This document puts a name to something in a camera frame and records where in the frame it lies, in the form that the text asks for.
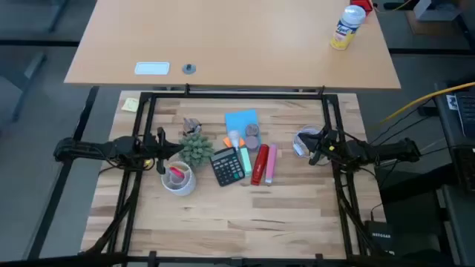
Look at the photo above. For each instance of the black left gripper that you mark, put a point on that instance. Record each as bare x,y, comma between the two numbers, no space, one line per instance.
160,148

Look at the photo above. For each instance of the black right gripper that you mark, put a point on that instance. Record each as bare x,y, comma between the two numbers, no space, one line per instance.
332,148

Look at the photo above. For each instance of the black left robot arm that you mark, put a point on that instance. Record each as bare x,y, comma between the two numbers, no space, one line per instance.
111,148

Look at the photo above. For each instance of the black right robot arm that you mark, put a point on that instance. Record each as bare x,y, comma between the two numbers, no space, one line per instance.
382,150

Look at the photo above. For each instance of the green artificial succulent plant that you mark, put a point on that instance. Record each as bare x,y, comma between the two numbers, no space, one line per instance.
196,150

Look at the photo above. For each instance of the pink marker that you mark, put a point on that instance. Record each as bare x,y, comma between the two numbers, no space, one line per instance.
177,172

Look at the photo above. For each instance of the white textured pen cup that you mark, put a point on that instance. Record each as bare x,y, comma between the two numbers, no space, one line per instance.
185,187

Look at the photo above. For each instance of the pink stapler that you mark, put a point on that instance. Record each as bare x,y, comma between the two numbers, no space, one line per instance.
271,163

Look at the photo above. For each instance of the orange sticky note pad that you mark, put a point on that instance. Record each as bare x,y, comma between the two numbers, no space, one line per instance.
226,142

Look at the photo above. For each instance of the red stapler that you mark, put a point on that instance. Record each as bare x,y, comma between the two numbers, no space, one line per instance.
260,163

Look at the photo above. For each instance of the black desk calculator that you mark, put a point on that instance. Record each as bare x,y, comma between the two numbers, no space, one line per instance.
226,167

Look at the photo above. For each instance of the yellow sticky note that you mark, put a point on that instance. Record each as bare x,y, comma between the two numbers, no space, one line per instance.
130,105

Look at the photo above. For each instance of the round clear tub pinkish contents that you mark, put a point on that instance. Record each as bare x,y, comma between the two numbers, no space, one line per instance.
252,143

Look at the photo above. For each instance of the round clear tub dark contents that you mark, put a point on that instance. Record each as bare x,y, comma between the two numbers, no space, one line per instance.
252,130

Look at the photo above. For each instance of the mint green stapler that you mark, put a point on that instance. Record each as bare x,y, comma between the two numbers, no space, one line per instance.
245,163

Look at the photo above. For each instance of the blue notepad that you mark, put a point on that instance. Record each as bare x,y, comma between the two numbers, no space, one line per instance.
239,120

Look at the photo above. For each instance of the grey round desk grommet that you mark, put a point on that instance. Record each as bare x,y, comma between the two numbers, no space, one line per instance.
189,69

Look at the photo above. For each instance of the white rectangular desk plate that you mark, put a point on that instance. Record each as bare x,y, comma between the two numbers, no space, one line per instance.
152,68

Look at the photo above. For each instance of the black Netgear router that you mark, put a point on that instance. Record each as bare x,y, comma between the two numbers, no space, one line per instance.
380,237

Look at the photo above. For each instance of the light wooden desk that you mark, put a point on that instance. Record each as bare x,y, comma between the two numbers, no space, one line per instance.
241,44

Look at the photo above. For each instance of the red object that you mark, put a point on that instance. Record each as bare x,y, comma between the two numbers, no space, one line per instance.
363,5

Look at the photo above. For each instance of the black keyboard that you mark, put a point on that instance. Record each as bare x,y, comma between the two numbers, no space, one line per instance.
467,113

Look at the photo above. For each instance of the white box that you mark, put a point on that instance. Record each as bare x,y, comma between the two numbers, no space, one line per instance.
434,10

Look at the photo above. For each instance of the black aluminium table frame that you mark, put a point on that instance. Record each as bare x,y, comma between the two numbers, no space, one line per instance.
237,95

